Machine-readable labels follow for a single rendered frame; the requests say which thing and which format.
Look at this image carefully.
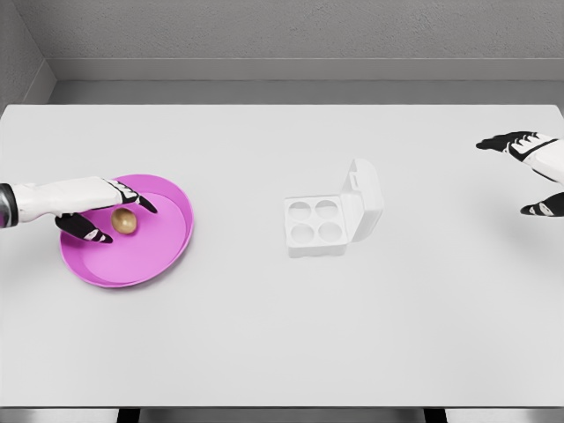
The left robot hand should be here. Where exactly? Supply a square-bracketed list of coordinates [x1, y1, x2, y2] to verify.
[54, 176, 159, 245]

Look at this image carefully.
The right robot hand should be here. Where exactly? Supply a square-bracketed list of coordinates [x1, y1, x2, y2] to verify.
[475, 130, 564, 218]

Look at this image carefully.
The brown egg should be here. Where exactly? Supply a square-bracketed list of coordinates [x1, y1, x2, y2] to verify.
[110, 206, 138, 236]

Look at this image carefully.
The white egg box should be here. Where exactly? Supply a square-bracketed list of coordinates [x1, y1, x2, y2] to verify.
[283, 157, 385, 259]

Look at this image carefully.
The pink round plate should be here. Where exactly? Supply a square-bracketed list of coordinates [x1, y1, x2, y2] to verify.
[59, 174, 195, 289]

